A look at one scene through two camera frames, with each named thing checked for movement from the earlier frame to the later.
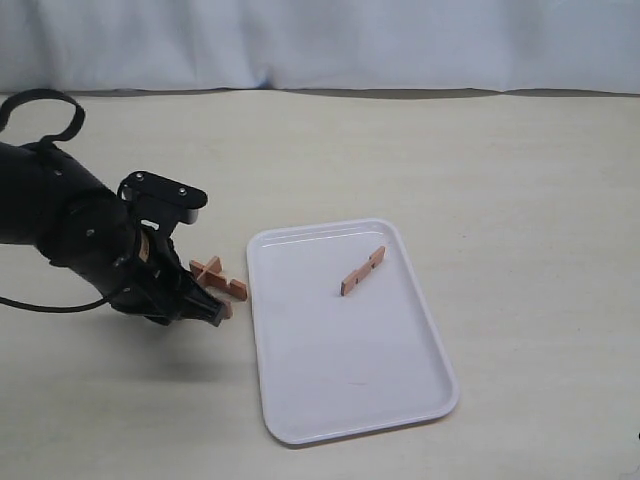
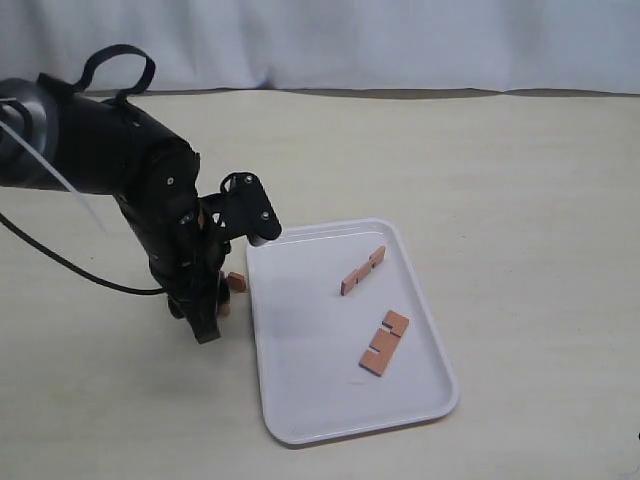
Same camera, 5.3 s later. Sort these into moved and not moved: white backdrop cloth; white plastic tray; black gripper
Moved: black gripper
Not moved: white backdrop cloth; white plastic tray
